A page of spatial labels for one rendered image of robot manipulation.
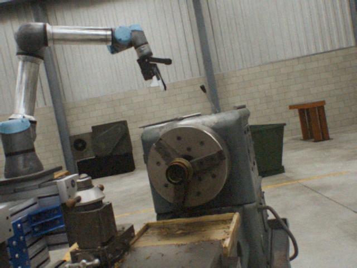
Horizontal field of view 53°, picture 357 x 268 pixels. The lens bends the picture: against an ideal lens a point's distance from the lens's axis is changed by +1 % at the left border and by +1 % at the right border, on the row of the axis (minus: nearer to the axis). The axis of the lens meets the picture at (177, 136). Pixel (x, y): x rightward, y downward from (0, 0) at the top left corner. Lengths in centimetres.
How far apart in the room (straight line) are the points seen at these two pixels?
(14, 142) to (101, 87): 1012
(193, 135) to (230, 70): 1021
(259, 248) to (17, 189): 101
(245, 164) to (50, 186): 78
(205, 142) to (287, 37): 1090
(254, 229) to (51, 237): 82
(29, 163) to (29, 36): 52
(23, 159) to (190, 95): 996
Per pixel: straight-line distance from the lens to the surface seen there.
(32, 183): 152
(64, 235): 152
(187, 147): 135
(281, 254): 184
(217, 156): 129
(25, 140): 156
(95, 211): 82
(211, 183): 135
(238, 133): 147
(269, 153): 606
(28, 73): 172
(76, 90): 1178
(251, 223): 153
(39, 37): 162
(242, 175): 149
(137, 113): 1133
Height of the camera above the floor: 127
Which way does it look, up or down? 3 degrees down
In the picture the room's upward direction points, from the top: 11 degrees counter-clockwise
